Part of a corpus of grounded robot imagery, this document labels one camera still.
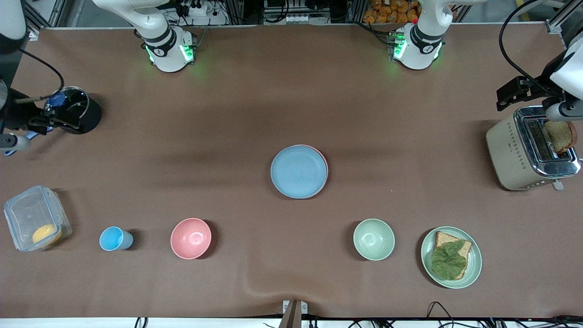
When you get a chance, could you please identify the orange food piece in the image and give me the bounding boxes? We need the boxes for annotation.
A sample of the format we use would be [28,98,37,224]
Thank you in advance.
[32,223,62,245]

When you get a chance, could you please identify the brown toast slice in toaster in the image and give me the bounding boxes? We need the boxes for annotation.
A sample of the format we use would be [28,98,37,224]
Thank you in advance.
[542,119,578,154]

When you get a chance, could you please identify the orange snack bags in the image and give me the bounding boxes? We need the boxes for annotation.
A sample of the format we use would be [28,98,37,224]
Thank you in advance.
[363,0,422,24]

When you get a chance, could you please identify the blue cup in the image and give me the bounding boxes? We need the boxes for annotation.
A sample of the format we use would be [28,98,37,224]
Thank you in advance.
[99,226,134,251]

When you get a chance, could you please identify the clear plastic container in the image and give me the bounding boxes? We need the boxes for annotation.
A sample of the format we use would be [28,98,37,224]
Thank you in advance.
[4,184,72,252]

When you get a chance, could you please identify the black pot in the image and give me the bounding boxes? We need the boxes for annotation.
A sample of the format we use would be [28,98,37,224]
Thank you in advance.
[45,86,102,135]

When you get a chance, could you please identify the pink bowl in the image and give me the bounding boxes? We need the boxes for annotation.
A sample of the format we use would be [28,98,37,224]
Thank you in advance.
[170,218,212,260]

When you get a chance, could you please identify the green lettuce leaf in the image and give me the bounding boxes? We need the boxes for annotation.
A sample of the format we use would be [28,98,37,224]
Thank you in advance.
[431,240,468,280]

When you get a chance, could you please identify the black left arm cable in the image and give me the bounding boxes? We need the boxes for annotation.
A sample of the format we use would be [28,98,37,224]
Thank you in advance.
[498,0,555,92]

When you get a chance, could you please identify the black cable loop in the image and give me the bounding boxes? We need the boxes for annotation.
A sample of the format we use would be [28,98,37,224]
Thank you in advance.
[426,301,460,328]

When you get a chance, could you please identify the aluminium frame profile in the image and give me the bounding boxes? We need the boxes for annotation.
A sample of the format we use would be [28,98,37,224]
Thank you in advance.
[547,0,583,51]

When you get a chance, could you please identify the blue handled utensil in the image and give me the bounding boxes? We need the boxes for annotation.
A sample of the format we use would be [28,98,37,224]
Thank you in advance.
[4,91,67,157]

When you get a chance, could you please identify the light green bowl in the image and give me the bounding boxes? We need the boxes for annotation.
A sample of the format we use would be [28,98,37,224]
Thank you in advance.
[353,219,395,261]

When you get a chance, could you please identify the pink plate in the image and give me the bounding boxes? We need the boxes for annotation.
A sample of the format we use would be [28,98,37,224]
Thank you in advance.
[301,144,329,194]

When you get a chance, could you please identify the brown bread slice with lettuce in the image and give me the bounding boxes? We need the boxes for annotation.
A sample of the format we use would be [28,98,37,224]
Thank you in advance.
[431,231,473,280]

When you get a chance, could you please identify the blue plate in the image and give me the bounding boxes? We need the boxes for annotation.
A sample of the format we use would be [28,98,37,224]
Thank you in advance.
[271,145,327,199]

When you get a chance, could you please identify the light green plate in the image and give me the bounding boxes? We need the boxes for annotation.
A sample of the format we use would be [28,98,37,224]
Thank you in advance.
[420,226,482,289]

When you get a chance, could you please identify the beige and chrome toaster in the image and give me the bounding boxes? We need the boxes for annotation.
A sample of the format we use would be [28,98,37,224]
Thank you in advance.
[486,106,582,192]

